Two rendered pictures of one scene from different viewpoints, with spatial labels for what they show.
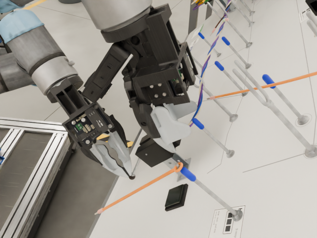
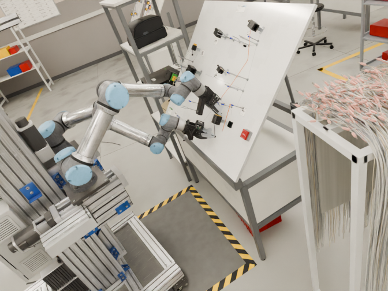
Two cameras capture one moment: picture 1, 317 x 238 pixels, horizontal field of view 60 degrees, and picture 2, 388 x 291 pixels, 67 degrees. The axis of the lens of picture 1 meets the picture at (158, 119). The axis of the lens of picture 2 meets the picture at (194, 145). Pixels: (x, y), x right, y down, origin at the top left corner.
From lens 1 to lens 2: 151 cm
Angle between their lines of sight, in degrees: 28
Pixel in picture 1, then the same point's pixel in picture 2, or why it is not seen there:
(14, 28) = (167, 117)
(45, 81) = (182, 124)
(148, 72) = (211, 97)
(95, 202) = (182, 232)
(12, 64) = (164, 133)
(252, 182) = (240, 103)
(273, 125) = (234, 95)
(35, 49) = (175, 119)
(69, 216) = (176, 248)
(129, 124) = (154, 196)
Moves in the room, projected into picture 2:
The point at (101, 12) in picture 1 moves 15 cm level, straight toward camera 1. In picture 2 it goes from (201, 90) to (223, 91)
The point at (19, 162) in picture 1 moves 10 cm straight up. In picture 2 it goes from (128, 246) to (123, 238)
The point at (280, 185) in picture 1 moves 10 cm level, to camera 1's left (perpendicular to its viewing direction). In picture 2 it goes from (243, 98) to (233, 107)
